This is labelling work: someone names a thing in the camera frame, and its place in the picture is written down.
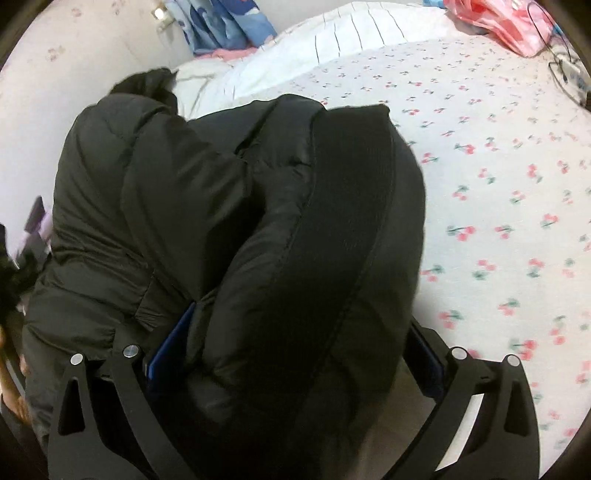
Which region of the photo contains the brown object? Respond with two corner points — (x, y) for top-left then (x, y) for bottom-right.
(0, 323), (31, 423)

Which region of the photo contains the dark fluffy object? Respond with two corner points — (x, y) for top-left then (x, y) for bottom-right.
(0, 224), (35, 326)

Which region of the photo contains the black puffer jacket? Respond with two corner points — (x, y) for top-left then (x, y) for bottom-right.
(21, 67), (428, 480)

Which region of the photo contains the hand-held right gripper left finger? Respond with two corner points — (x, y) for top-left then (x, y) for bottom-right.
(46, 301), (197, 480)

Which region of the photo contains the white striped pillow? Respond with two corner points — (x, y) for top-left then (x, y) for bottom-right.
(174, 1), (451, 118)

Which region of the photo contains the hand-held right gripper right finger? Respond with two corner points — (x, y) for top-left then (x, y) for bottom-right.
(392, 318), (542, 480)

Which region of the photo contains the purple printed item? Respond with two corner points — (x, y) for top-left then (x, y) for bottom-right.
(16, 196), (52, 266)

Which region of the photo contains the blue patterned cloth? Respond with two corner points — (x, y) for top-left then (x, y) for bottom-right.
(164, 0), (279, 58)

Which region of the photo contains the black cable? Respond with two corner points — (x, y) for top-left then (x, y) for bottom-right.
(526, 0), (591, 109)

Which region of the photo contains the pink checkered cloth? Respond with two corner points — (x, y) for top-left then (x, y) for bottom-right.
(442, 0), (557, 59)

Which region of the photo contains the cherry print bed sheet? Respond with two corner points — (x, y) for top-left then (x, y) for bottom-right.
(233, 34), (591, 478)

